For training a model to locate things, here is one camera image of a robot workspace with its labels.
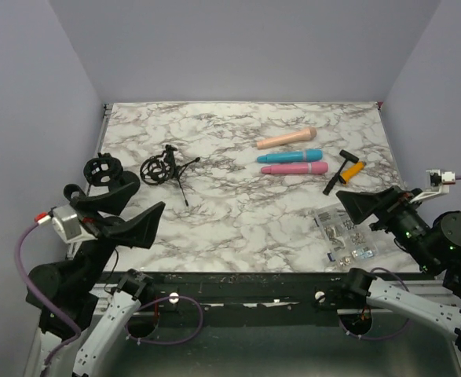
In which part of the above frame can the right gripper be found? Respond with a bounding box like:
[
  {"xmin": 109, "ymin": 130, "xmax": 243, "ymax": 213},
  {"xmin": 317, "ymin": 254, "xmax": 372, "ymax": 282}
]
[{"xmin": 337, "ymin": 182, "xmax": 439, "ymax": 271}]

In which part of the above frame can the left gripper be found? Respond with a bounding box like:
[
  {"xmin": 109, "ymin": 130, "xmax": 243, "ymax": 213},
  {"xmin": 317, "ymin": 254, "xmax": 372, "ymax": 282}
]
[{"xmin": 73, "ymin": 182, "xmax": 166, "ymax": 290}]

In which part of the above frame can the black shock-mount mic stand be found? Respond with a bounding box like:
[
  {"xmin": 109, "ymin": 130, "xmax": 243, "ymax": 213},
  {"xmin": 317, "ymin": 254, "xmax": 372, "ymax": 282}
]
[{"xmin": 83, "ymin": 153, "xmax": 140, "ymax": 191}]

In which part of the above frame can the black tripod mic stand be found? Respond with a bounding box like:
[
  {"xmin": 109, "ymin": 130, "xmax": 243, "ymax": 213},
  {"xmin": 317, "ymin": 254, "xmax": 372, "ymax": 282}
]
[{"xmin": 139, "ymin": 145, "xmax": 200, "ymax": 206}]

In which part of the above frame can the pink microphone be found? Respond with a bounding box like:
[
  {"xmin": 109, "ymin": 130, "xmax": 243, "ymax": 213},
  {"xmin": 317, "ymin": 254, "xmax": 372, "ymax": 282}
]
[{"xmin": 261, "ymin": 161, "xmax": 328, "ymax": 175}]

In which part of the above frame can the black clip mic stand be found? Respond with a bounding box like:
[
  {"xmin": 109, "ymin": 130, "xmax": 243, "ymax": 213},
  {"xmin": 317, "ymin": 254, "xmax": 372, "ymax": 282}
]
[{"xmin": 63, "ymin": 184, "xmax": 86, "ymax": 203}]

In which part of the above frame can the blue microphone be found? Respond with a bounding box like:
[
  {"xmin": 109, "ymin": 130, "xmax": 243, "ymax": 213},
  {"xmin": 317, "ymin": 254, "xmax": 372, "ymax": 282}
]
[{"xmin": 257, "ymin": 149, "xmax": 323, "ymax": 163}]

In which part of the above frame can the beige microphone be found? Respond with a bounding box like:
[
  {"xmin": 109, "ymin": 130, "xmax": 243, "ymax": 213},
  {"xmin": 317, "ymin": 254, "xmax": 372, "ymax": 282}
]
[{"xmin": 256, "ymin": 127, "xmax": 317, "ymax": 149}]

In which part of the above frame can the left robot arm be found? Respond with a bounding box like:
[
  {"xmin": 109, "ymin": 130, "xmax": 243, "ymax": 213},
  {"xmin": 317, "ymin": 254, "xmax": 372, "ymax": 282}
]
[{"xmin": 20, "ymin": 181, "xmax": 166, "ymax": 376}]

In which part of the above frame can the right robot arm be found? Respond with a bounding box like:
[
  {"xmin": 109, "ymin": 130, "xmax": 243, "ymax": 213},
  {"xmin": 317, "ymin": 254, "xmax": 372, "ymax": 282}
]
[{"xmin": 336, "ymin": 186, "xmax": 461, "ymax": 352}]

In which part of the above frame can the clear plastic parts box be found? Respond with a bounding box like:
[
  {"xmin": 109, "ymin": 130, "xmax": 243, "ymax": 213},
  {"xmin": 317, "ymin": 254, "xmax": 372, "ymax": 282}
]
[{"xmin": 315, "ymin": 205, "xmax": 378, "ymax": 272}]

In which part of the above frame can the orange handled tool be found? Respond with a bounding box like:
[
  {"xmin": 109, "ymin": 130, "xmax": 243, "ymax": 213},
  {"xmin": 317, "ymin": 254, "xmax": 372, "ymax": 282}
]
[{"xmin": 322, "ymin": 149, "xmax": 365, "ymax": 196}]

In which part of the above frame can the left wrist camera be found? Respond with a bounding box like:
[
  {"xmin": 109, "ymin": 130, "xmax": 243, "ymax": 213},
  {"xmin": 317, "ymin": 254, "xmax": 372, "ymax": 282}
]
[{"xmin": 35, "ymin": 204, "xmax": 96, "ymax": 244}]

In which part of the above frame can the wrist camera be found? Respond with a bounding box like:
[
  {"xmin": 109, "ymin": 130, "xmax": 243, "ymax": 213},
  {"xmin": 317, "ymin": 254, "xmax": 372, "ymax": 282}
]
[
  {"xmin": 410, "ymin": 169, "xmax": 456, "ymax": 203},
  {"xmin": 35, "ymin": 204, "xmax": 96, "ymax": 244}
]

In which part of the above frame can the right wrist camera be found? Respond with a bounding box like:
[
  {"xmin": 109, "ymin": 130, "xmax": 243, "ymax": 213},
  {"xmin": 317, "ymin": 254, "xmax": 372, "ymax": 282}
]
[{"xmin": 410, "ymin": 169, "xmax": 456, "ymax": 203}]

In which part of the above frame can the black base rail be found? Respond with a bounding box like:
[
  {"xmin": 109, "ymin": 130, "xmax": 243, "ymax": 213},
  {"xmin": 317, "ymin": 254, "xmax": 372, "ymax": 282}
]
[{"xmin": 129, "ymin": 272, "xmax": 363, "ymax": 328}]

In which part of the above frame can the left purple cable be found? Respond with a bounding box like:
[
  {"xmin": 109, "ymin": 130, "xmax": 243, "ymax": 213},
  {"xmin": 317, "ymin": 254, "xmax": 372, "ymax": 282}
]
[{"xmin": 14, "ymin": 219, "xmax": 204, "ymax": 374}]

